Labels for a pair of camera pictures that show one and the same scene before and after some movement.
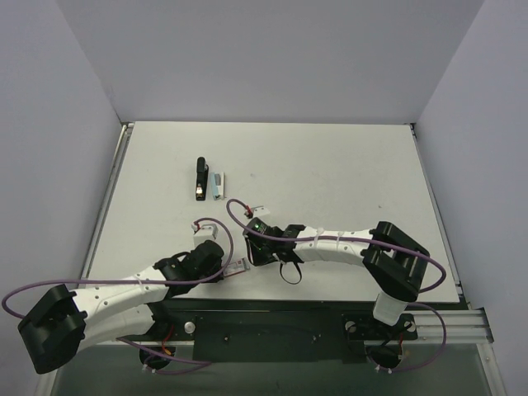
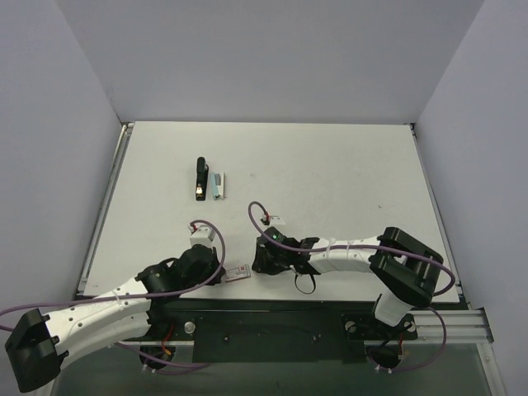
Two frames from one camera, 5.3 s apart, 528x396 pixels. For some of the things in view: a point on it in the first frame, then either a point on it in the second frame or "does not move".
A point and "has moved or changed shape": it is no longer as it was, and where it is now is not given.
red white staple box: x=236 y=265 has moved or changed shape
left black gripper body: x=220 y=269 does not move
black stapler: x=202 y=173 does not move
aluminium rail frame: x=463 y=326 does not move
